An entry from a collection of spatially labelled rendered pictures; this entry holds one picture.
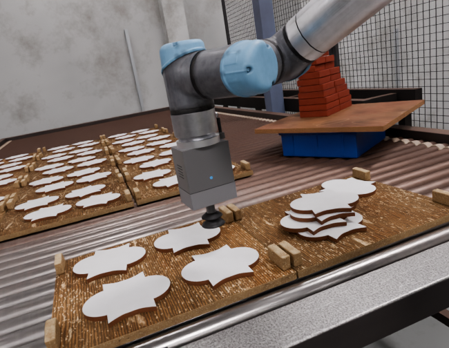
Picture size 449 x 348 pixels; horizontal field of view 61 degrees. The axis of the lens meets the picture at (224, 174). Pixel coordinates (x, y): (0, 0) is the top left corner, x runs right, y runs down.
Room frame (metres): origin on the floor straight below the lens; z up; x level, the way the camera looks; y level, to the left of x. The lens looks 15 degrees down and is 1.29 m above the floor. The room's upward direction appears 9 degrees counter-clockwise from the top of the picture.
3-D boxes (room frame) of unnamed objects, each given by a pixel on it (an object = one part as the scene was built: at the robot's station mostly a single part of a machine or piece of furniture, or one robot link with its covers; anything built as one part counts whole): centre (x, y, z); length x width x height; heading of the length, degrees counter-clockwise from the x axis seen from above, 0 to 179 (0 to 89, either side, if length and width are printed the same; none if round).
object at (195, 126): (0.65, 0.03, 1.21); 0.08 x 0.08 x 0.05
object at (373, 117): (1.52, -0.50, 1.03); 0.50 x 0.50 x 0.02; 48
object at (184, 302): (0.69, 0.15, 0.93); 0.41 x 0.35 x 0.02; 109
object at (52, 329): (0.50, 0.30, 0.95); 0.06 x 0.02 x 0.03; 19
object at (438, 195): (0.76, -0.46, 0.95); 0.06 x 0.02 x 0.03; 19
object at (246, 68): (0.59, -0.05, 1.29); 0.11 x 0.11 x 0.08; 47
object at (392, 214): (0.82, -0.24, 0.93); 0.41 x 0.35 x 0.02; 109
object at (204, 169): (0.66, 0.04, 1.13); 0.10 x 0.09 x 0.16; 23
